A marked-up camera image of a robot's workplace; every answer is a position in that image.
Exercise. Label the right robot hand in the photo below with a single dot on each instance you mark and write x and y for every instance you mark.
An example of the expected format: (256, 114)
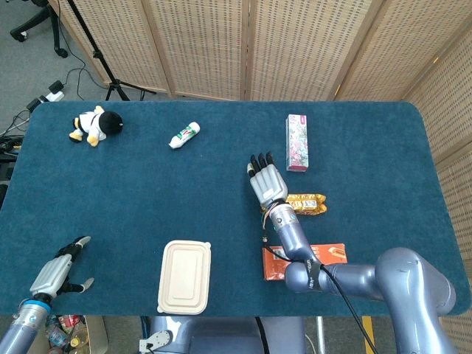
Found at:
(267, 182)

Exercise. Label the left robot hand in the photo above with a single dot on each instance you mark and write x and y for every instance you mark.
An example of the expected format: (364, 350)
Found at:
(51, 274)

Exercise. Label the gold biscuit packet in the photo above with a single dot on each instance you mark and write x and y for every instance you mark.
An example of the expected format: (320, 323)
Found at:
(309, 204)

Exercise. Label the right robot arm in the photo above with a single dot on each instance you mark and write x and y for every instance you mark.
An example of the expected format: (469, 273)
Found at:
(405, 280)

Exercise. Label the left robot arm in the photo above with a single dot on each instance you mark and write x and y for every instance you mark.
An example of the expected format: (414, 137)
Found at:
(18, 332)

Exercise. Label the orange cardboard box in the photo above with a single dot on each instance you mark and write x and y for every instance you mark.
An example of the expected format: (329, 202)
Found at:
(332, 252)

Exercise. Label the floral print carton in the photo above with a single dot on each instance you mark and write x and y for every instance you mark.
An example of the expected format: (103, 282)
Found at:
(296, 144)

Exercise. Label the beige bin with bottles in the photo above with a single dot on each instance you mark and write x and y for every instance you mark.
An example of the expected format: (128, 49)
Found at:
(96, 332)

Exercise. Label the small white bottle green label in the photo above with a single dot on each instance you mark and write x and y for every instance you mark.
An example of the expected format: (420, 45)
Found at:
(184, 135)

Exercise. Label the blue carpet table cover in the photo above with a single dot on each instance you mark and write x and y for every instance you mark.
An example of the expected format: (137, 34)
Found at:
(147, 191)

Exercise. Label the beige lidded food container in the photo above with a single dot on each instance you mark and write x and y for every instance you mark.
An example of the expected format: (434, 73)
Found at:
(184, 276)

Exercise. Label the woven folding screen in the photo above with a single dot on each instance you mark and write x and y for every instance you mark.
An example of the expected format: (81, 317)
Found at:
(295, 48)

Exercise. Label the black and white plush toy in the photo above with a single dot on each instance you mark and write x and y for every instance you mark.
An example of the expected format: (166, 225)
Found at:
(97, 125)

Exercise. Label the grey-blue robot torso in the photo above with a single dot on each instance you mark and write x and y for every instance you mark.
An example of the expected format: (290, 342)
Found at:
(221, 335)

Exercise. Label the metal table leg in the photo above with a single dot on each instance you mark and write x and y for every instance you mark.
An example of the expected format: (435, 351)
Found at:
(320, 335)

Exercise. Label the black power adapter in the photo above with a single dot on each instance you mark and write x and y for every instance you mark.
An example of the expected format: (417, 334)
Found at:
(56, 86)
(33, 104)

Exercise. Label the white power strip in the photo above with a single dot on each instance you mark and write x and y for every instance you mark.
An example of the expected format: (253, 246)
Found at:
(53, 96)

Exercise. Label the black tripod stand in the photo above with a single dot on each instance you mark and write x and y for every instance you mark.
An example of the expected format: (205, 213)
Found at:
(99, 55)

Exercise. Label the black office chair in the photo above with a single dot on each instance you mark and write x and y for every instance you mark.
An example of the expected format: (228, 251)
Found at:
(53, 29)

